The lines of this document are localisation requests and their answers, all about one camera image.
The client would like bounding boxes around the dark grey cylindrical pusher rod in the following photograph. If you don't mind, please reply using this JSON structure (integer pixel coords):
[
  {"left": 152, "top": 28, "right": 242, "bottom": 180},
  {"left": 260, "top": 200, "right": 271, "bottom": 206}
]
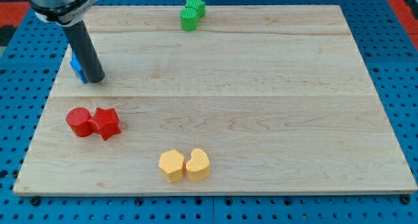
[{"left": 63, "top": 21, "right": 105, "bottom": 83}]

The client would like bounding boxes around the red star block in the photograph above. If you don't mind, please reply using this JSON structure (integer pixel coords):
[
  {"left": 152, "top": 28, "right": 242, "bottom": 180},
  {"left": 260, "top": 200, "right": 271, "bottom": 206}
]
[{"left": 88, "top": 108, "right": 121, "bottom": 141}]

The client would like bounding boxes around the green star block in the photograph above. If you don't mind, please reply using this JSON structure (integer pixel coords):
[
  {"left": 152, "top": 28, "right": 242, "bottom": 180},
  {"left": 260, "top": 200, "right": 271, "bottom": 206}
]
[{"left": 185, "top": 0, "right": 206, "bottom": 19}]

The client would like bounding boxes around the light wooden board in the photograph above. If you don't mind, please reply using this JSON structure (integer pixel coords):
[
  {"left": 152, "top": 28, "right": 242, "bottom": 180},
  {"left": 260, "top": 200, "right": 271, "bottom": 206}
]
[{"left": 14, "top": 5, "right": 417, "bottom": 197}]

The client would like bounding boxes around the blue block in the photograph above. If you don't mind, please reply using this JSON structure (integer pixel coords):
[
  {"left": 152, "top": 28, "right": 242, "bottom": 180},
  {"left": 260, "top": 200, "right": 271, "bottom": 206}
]
[{"left": 70, "top": 52, "right": 88, "bottom": 84}]

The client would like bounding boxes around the red cylinder block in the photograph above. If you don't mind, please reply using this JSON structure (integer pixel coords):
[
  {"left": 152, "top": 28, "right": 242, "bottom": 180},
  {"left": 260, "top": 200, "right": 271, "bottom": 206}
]
[{"left": 66, "top": 107, "right": 93, "bottom": 137}]

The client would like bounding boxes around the green cylinder block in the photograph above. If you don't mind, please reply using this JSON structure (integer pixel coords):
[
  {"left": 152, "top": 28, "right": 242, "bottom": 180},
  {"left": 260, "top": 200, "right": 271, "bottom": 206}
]
[{"left": 180, "top": 7, "right": 198, "bottom": 31}]

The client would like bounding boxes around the yellow hexagon block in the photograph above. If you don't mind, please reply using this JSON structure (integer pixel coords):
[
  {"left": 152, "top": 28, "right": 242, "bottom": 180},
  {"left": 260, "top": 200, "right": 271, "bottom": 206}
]
[{"left": 158, "top": 150, "right": 185, "bottom": 183}]

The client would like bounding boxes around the yellow heart block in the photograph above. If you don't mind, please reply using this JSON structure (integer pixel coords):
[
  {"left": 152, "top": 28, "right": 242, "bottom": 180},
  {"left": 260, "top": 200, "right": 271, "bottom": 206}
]
[{"left": 186, "top": 148, "right": 210, "bottom": 182}]

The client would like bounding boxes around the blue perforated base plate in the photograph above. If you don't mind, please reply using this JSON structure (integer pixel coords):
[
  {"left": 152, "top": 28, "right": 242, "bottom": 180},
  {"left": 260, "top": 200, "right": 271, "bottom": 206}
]
[{"left": 1, "top": 0, "right": 417, "bottom": 223}]

